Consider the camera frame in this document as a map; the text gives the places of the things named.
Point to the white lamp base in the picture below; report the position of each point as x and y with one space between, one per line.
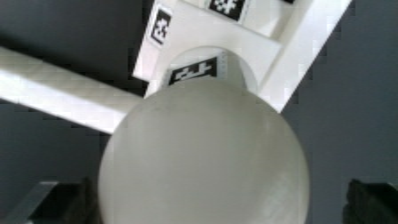
212 37

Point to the white front fence wall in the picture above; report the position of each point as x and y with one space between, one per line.
59 92

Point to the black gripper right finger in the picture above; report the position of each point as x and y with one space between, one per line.
372 203

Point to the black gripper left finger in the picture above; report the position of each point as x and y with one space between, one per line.
59 203

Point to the white lamp bulb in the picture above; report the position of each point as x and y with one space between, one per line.
203 164

